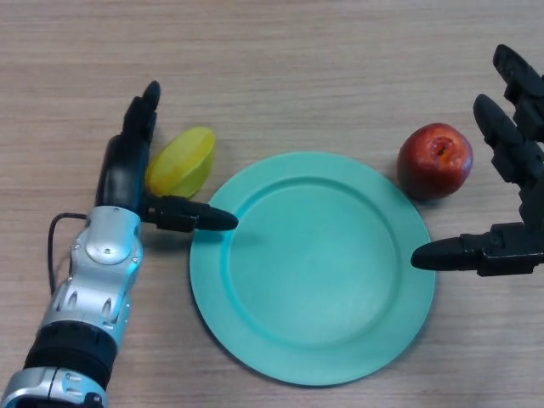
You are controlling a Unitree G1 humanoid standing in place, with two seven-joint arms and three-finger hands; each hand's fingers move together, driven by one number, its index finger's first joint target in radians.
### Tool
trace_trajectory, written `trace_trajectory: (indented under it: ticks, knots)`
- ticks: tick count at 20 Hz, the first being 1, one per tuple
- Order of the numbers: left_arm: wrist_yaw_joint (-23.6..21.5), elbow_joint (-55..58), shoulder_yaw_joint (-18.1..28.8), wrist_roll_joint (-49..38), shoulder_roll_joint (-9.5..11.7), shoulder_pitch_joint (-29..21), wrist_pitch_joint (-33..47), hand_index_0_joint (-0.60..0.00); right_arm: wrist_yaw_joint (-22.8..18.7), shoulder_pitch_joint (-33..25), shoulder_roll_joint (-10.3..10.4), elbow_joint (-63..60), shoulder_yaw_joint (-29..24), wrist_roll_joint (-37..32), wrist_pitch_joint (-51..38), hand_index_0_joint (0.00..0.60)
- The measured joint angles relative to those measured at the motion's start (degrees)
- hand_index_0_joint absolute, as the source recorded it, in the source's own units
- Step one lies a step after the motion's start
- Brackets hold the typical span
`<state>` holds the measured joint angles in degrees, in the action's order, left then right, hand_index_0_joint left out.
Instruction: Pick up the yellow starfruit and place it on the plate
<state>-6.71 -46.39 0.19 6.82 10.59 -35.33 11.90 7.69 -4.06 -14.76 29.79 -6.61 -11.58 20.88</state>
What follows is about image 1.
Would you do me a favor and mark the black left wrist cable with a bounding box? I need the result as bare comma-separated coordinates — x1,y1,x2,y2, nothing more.
47,212,89,295

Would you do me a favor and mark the red apple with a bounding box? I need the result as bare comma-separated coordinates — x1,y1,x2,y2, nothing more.
397,122,474,201

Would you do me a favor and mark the yellow starfruit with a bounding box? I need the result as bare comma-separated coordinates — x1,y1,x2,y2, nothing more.
144,126,217,200

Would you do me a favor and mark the green round plate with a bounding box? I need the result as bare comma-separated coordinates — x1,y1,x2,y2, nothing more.
189,151,437,387

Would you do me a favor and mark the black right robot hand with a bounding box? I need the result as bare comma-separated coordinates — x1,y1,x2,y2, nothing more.
411,43,544,277

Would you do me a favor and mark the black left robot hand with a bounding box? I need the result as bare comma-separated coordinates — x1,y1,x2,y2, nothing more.
93,80,239,234

